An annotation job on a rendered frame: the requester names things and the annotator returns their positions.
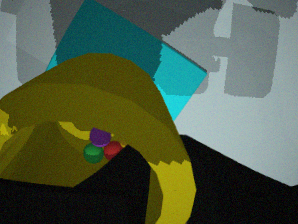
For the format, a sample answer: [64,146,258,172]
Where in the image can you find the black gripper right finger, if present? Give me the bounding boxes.
[180,135,298,224]

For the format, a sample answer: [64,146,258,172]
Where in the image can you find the red marble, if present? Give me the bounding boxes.
[104,141,124,161]

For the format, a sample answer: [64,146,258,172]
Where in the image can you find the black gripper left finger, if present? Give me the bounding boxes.
[0,145,152,224]

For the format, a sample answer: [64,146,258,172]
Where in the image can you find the purple marble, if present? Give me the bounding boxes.
[89,128,110,147]

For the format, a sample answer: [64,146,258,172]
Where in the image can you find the yellow cup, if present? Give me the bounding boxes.
[0,52,197,224]

